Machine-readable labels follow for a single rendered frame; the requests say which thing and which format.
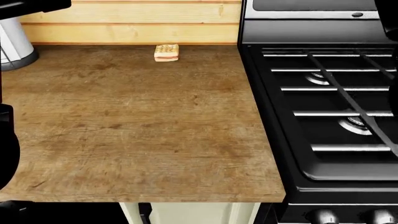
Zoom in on waffle sandwich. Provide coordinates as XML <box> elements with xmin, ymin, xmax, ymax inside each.
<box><xmin>154</xmin><ymin>43</ymin><xmax>180</xmax><ymax>63</ymax></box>

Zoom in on black gas stove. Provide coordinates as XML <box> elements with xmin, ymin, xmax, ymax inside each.
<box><xmin>237</xmin><ymin>0</ymin><xmax>398</xmax><ymax>224</ymax></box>

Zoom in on cream base cabinet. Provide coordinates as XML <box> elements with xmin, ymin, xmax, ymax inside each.
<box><xmin>119</xmin><ymin>202</ymin><xmax>262</xmax><ymax>224</ymax></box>

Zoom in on small silver gas burner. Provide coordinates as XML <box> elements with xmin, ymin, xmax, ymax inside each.
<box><xmin>305</xmin><ymin>71</ymin><xmax>333</xmax><ymax>86</ymax></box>

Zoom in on black stove grate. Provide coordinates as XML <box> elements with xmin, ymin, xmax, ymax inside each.
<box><xmin>261</xmin><ymin>47</ymin><xmax>398</xmax><ymax>159</ymax></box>

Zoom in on large silver gas burner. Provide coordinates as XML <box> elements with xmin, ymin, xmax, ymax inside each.
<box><xmin>338</xmin><ymin>116</ymin><xmax>373</xmax><ymax>136</ymax></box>

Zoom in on black silver stove knob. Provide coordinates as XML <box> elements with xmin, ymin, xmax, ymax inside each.
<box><xmin>366</xmin><ymin>208</ymin><xmax>396</xmax><ymax>224</ymax></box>
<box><xmin>310</xmin><ymin>208</ymin><xmax>339</xmax><ymax>224</ymax></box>

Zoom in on white cylindrical appliance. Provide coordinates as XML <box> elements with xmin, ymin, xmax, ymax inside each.
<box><xmin>0</xmin><ymin>15</ymin><xmax>40</xmax><ymax>72</ymax></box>

